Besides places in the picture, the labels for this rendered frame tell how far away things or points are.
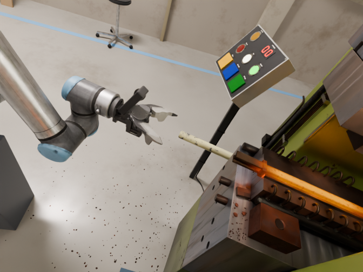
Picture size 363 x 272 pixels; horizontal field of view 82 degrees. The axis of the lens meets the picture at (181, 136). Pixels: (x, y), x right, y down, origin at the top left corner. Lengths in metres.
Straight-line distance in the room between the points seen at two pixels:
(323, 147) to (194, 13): 3.00
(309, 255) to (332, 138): 0.40
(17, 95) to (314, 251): 0.93
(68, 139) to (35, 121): 0.10
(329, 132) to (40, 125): 0.92
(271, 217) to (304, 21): 3.62
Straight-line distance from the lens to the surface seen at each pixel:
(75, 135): 0.76
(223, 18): 3.66
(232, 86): 1.03
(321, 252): 0.83
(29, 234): 1.59
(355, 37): 0.70
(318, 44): 4.34
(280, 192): 0.72
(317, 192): 0.80
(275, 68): 0.98
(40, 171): 1.77
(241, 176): 0.77
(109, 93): 0.71
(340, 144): 0.93
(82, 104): 0.74
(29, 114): 0.69
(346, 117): 0.53
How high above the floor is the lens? 1.47
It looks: 45 degrees down
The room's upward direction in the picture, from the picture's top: 23 degrees clockwise
